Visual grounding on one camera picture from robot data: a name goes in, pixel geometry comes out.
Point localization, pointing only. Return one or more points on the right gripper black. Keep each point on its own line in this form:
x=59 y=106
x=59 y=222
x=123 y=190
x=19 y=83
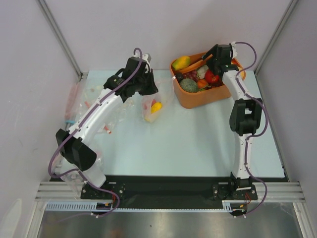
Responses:
x=213 y=62

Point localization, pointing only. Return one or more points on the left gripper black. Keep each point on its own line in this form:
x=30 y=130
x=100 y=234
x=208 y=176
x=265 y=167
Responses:
x=152 y=89

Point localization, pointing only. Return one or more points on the clear zip top bag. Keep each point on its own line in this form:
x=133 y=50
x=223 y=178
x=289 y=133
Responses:
x=165 y=95

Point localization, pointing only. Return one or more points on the pink peach toy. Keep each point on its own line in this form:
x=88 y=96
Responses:
x=148 y=104

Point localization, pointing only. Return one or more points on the cauliflower toy white green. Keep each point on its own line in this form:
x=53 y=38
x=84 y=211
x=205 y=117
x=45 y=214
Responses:
x=202 y=71

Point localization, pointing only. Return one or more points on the red apple toy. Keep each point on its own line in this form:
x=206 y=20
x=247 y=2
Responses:
x=210 y=78

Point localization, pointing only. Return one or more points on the yellow lemon toy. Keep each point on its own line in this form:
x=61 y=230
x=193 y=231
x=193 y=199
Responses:
x=156 y=107

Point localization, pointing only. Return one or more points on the dark chestnut toy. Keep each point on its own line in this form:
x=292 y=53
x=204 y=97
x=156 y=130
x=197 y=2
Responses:
x=179 y=77

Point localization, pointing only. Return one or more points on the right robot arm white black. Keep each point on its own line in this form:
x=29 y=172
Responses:
x=246 y=114

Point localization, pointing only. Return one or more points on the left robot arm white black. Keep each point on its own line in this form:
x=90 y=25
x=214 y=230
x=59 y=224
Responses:
x=73 y=144

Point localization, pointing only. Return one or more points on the orange plastic food bin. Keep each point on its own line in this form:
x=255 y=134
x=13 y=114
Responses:
x=192 y=100

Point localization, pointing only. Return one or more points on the pile of spare zip bags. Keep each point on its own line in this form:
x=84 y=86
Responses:
x=99 y=112

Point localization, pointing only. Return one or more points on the orange carrot toy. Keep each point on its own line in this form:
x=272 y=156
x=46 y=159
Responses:
x=198 y=63

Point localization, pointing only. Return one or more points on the red grape bunch toy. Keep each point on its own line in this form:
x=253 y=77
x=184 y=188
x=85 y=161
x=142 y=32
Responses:
x=192 y=75

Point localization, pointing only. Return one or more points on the orange tangerine toy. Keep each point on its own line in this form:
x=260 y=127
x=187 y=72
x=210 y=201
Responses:
x=201 y=84

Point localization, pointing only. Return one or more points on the papaya toy yellow green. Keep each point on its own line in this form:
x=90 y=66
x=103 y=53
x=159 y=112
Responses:
x=181 y=63

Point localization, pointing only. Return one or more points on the green cantaloupe toy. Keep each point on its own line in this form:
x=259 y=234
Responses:
x=189 y=85

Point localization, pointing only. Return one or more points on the right aluminium frame post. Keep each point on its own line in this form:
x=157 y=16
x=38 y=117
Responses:
x=284 y=19

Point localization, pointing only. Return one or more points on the aluminium frame post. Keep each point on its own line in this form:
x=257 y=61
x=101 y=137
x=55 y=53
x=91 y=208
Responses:
x=284 y=19
x=48 y=15

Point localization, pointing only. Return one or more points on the left aluminium frame post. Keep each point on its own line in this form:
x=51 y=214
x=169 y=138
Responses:
x=48 y=15

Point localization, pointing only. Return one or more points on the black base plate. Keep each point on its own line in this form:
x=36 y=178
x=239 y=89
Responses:
x=159 y=189

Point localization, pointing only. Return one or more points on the white cable duct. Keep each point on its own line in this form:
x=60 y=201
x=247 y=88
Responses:
x=105 y=206

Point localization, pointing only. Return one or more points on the aluminium front rail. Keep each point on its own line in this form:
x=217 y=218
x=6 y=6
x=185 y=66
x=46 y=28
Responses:
x=60 y=191

